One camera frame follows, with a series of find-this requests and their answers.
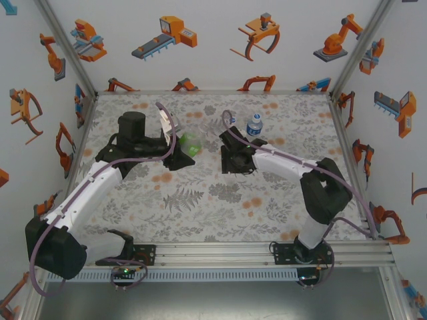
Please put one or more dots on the green plastic cup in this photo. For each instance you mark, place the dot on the green plastic cup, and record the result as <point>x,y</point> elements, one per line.
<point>191,145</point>

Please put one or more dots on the blue label water bottle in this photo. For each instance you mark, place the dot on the blue label water bottle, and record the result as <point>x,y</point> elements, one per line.
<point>255,126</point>

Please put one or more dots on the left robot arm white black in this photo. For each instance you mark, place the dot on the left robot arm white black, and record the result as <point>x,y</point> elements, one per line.
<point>86,193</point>

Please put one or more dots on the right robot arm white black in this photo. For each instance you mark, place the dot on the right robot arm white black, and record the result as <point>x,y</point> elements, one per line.
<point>283,160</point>

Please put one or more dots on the floral patterned table cover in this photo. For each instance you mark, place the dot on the floral patterned table cover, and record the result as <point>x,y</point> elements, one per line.
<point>213,220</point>

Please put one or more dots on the controller board with green light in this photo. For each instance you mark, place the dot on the controller board with green light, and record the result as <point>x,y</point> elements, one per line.
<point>308,276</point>
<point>125,271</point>

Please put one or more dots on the aluminium side rail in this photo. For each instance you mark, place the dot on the aluminium side rail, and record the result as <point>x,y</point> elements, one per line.
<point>85,133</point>
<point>343,143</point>

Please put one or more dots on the aluminium table edge rail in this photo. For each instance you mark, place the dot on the aluminium table edge rail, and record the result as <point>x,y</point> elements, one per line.
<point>213,255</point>
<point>213,92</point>

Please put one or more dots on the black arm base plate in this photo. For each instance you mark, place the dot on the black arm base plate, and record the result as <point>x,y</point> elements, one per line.
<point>148,255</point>
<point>283,255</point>

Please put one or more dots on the aluminium frame post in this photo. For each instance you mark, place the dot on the aluminium frame post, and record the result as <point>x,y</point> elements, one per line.
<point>66,43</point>
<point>363,43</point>
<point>397,293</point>
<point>31,303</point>

